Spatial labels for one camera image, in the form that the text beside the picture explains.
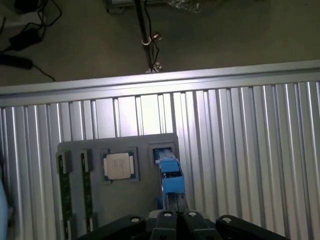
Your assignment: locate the metal stand pole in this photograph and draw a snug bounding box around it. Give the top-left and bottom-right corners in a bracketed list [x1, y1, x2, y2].
[133, 0, 164, 74]

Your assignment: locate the crumpled clear plastic bag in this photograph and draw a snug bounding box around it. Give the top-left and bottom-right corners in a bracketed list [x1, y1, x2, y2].
[166, 0, 201, 14]

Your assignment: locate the black power adapter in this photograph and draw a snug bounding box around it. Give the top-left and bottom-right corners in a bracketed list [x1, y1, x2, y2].
[8, 23, 43, 53]

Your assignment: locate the black power strip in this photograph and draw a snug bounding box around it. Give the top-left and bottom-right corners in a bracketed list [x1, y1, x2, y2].
[0, 53, 34, 70]

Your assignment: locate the thin black cable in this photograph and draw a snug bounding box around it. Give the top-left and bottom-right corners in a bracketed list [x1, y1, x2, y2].
[30, 62, 57, 82]

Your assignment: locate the black looped cable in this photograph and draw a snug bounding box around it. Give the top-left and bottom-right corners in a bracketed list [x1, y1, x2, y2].
[14, 0, 63, 41]

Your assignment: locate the green RAM stick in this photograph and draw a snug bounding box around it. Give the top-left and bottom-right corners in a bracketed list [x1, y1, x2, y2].
[80, 151, 95, 240]
[58, 152, 74, 240]

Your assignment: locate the black cable along pole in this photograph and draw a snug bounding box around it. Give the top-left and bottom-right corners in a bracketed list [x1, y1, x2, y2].
[143, 0, 161, 69]

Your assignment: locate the CPU chip with silver lid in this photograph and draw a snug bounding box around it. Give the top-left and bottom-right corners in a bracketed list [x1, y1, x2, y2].
[100, 149, 139, 182]

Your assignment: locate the grey parts rack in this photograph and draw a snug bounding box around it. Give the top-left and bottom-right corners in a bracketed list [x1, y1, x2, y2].
[56, 133, 186, 240]

